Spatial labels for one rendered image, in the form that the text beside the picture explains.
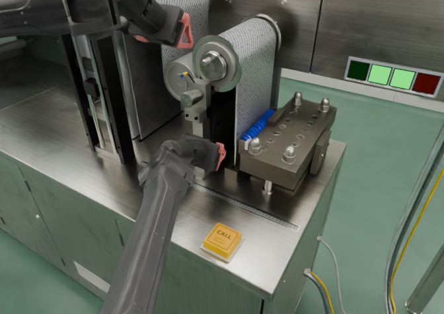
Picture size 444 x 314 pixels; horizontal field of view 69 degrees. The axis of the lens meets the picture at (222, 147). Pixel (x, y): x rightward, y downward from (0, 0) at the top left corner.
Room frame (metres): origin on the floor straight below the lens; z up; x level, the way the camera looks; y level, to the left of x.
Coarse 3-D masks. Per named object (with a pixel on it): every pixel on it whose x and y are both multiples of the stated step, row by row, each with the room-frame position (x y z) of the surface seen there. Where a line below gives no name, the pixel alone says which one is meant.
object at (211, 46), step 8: (200, 48) 0.81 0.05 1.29; (208, 48) 0.80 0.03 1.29; (216, 48) 0.79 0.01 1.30; (224, 48) 0.78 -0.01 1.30; (200, 56) 0.81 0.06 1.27; (224, 56) 0.78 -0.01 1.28; (232, 56) 0.77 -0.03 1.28; (232, 64) 0.76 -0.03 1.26; (200, 72) 0.81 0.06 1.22; (232, 72) 0.76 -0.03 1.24; (208, 80) 0.80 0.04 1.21; (224, 80) 0.78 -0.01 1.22
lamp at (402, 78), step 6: (396, 72) 0.87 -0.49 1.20; (402, 72) 0.86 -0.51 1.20; (408, 72) 0.85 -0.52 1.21; (396, 78) 0.86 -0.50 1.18; (402, 78) 0.86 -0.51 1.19; (408, 78) 0.85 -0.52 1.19; (390, 84) 0.87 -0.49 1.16; (396, 84) 0.86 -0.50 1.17; (402, 84) 0.85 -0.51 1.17; (408, 84) 0.85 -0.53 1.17
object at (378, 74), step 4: (372, 68) 0.90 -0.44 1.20; (376, 68) 0.89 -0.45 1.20; (380, 68) 0.89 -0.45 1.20; (384, 68) 0.88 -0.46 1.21; (388, 68) 0.88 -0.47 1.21; (372, 72) 0.90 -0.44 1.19; (376, 72) 0.89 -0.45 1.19; (380, 72) 0.89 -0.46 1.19; (384, 72) 0.88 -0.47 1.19; (388, 72) 0.88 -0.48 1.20; (372, 76) 0.90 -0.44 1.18; (376, 76) 0.89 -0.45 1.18; (380, 76) 0.89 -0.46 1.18; (384, 76) 0.88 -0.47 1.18; (388, 76) 0.88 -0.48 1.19; (372, 80) 0.90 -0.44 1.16; (376, 80) 0.89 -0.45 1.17; (380, 80) 0.88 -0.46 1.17; (384, 80) 0.88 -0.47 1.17
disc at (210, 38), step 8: (200, 40) 0.82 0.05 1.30; (208, 40) 0.81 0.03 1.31; (216, 40) 0.80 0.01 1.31; (224, 40) 0.79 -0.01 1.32; (232, 48) 0.77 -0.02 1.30; (192, 56) 0.83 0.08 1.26; (240, 64) 0.76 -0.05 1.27; (240, 72) 0.76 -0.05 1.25; (232, 80) 0.77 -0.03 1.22; (216, 88) 0.80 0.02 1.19; (224, 88) 0.78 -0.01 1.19; (232, 88) 0.77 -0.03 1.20
